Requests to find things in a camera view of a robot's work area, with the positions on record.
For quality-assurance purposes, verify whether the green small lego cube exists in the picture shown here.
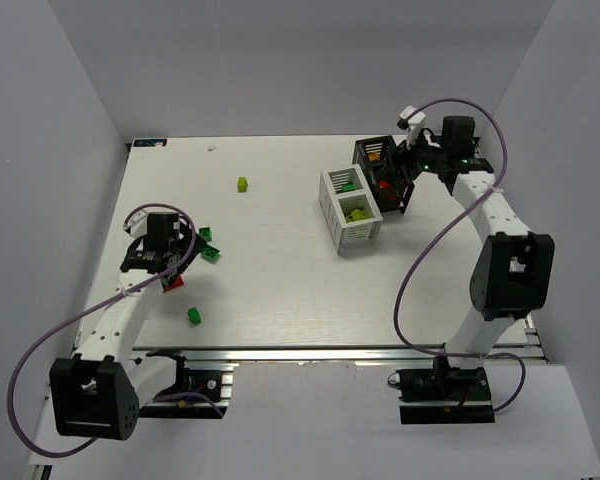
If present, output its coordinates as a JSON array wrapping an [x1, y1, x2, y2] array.
[[200, 244, 220, 263]]

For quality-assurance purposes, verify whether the lime green lego plate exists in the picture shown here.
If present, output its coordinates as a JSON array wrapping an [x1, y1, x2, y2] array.
[[345, 208, 368, 223]]

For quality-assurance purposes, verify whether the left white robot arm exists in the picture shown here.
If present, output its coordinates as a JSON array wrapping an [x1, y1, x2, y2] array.
[[49, 212, 198, 440]]

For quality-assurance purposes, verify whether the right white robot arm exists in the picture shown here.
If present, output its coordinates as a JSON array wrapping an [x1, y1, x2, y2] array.
[[393, 116, 555, 372]]

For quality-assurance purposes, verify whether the black slotted container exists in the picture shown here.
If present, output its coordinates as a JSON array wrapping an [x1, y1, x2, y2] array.
[[352, 135, 415, 214]]

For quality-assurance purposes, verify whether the green square lego brick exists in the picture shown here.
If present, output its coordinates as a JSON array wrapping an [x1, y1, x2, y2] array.
[[198, 227, 213, 242]]

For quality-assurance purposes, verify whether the small green lego brick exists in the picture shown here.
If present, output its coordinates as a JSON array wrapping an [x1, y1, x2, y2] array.
[[187, 307, 202, 325]]

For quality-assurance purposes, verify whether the white slotted container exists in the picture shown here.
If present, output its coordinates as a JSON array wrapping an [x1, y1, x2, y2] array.
[[318, 165, 383, 254]]

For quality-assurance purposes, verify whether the lime small lego brick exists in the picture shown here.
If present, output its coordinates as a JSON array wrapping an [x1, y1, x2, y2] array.
[[237, 177, 248, 193]]

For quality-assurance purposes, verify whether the left blue label sticker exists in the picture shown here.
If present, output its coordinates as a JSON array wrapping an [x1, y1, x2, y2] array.
[[132, 138, 167, 148]]

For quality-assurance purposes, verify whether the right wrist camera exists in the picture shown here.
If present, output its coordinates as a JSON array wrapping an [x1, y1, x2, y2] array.
[[396, 106, 426, 149]]

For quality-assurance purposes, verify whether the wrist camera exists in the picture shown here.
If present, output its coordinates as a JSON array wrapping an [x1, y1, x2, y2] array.
[[123, 209, 149, 239], [396, 106, 426, 149]]

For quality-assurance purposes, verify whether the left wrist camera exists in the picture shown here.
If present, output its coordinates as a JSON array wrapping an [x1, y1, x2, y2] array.
[[123, 209, 149, 239]]

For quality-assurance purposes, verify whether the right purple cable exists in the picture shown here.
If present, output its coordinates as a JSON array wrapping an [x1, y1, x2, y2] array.
[[393, 97, 527, 415]]

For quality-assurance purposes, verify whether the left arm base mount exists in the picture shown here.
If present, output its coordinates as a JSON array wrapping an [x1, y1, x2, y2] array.
[[139, 349, 236, 420]]

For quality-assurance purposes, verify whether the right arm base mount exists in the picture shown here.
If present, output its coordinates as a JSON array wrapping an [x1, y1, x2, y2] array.
[[387, 357, 495, 425]]

